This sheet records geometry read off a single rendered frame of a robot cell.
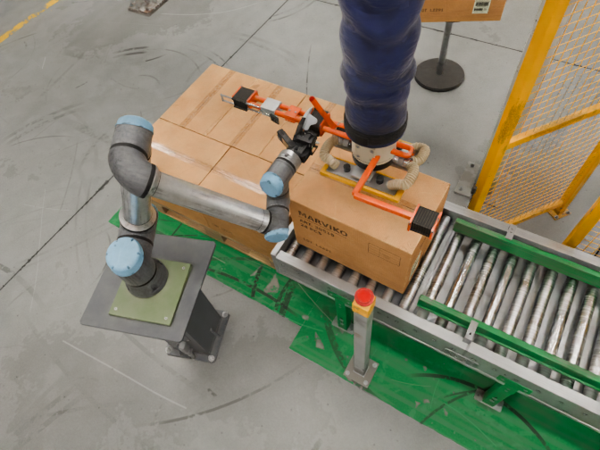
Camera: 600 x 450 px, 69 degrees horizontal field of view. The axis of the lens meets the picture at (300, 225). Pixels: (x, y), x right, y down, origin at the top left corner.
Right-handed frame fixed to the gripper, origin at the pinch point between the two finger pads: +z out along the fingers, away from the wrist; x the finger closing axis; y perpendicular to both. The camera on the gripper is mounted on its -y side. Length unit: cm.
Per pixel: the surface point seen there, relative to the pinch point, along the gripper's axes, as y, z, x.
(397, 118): 36.5, -4.1, 19.1
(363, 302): 48, -52, -23
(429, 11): -8, 170, -56
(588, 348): 135, -7, -77
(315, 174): 0.1, -2.5, -31.8
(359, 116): 25.4, -10.0, 20.9
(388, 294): 49, -25, -72
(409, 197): 43, 3, -32
